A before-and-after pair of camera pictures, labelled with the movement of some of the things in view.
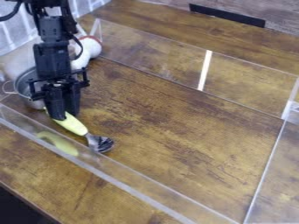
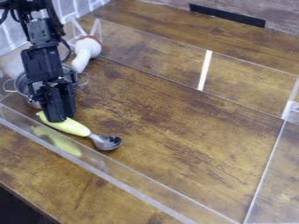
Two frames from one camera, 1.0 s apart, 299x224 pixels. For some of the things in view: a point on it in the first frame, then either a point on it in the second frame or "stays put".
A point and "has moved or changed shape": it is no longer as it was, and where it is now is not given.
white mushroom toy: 92,49 stays put
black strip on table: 229,15 stays put
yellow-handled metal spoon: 98,143 has moved or changed shape
